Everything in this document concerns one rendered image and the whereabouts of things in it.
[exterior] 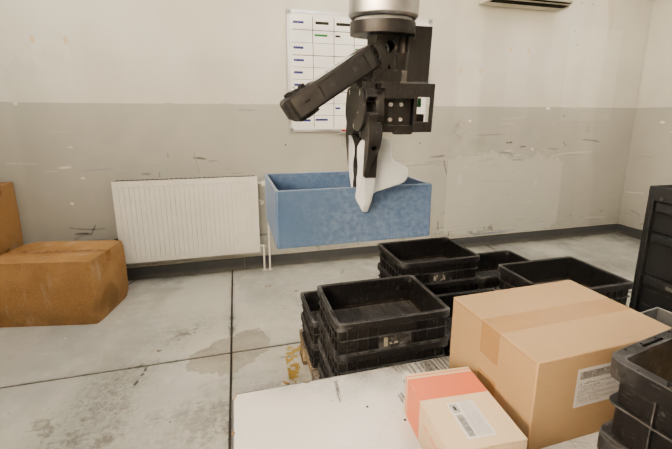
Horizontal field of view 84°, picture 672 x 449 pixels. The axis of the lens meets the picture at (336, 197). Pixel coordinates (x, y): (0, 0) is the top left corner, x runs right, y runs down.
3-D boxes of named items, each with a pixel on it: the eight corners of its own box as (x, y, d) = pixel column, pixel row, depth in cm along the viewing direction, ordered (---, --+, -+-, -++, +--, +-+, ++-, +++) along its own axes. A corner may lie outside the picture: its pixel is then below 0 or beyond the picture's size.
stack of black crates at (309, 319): (312, 371, 161) (311, 323, 157) (300, 334, 190) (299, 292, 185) (397, 356, 171) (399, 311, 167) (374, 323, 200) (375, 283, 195)
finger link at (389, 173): (410, 216, 44) (415, 137, 42) (362, 219, 43) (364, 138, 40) (399, 208, 47) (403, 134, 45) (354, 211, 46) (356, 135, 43)
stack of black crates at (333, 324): (336, 450, 123) (336, 326, 114) (317, 388, 152) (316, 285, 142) (444, 425, 133) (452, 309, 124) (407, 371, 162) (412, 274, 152)
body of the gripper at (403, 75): (432, 138, 42) (442, 20, 38) (357, 139, 40) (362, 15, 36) (404, 131, 49) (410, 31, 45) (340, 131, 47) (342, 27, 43)
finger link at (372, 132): (380, 180, 41) (384, 96, 38) (367, 180, 40) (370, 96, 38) (367, 172, 45) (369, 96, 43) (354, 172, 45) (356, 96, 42)
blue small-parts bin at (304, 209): (277, 249, 44) (275, 191, 42) (266, 218, 58) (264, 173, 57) (430, 236, 49) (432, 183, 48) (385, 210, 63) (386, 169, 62)
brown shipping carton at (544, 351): (527, 453, 59) (538, 363, 55) (448, 366, 79) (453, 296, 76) (664, 412, 67) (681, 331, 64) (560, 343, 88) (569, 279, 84)
